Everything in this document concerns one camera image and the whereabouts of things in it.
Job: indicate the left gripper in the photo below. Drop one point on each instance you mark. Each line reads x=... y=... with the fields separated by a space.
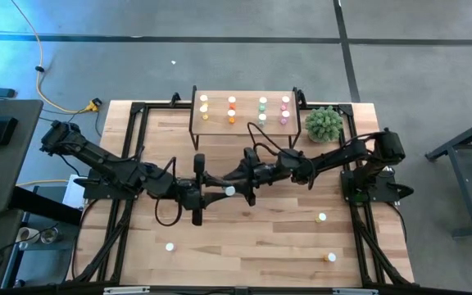
x=193 y=194

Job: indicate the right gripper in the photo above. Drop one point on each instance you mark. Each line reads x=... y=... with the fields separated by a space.
x=273 y=172

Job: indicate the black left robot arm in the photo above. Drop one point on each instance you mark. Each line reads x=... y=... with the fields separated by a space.
x=96 y=157

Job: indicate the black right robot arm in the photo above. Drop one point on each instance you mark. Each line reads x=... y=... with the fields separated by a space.
x=342 y=153

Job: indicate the black C-clamp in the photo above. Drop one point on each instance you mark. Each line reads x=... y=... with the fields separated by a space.
x=302 y=100
x=175 y=101

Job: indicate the green faux plant grey pot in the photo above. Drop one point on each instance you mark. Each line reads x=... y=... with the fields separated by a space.
x=324 y=125

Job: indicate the white paper sheet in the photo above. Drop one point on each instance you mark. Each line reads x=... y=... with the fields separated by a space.
x=72 y=196

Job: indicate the round metal cup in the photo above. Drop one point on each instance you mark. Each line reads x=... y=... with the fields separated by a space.
x=49 y=235

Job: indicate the black desk leg beam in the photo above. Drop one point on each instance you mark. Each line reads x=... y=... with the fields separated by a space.
x=43 y=205

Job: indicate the white tape roll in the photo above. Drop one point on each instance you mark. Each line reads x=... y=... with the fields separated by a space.
x=19 y=235

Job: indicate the grey metal stand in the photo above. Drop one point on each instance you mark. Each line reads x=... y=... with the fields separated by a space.
x=457 y=140

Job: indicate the wooden shelf black metal frame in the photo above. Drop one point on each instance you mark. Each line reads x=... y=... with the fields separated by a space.
x=246 y=123

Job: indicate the black aluminium table frame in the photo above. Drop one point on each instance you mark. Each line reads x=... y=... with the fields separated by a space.
x=141 y=139

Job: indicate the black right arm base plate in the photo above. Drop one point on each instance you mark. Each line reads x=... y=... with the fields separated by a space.
x=347 y=184

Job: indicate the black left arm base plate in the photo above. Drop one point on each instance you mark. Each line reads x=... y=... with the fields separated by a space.
x=92 y=192

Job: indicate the silver metal bracket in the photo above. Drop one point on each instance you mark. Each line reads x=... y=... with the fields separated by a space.
x=125 y=290
x=355 y=291

